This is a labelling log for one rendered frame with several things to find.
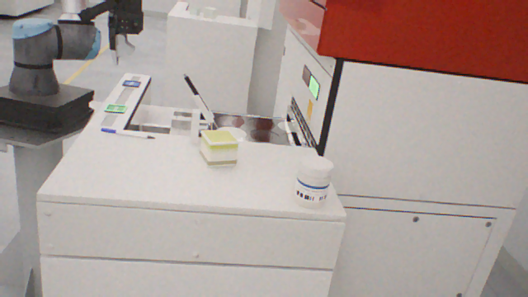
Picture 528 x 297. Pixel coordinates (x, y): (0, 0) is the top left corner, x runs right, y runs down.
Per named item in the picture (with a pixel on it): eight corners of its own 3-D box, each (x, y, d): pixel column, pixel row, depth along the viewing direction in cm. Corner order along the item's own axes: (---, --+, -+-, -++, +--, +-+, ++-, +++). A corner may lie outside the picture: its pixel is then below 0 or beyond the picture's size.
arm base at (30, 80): (-3, 90, 142) (-4, 59, 139) (28, 80, 156) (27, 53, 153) (41, 99, 141) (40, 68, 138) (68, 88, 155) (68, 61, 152)
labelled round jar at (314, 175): (321, 193, 100) (329, 156, 96) (327, 210, 94) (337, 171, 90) (290, 190, 99) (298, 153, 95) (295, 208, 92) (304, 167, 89)
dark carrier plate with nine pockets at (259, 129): (305, 123, 163) (305, 121, 162) (326, 165, 132) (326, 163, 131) (212, 114, 157) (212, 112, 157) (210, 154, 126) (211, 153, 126)
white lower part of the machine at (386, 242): (374, 254, 247) (415, 119, 215) (442, 387, 173) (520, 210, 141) (250, 247, 236) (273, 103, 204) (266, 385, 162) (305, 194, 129)
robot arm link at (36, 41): (9, 55, 146) (7, 13, 141) (53, 56, 154) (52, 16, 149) (16, 65, 137) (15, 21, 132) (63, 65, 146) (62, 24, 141)
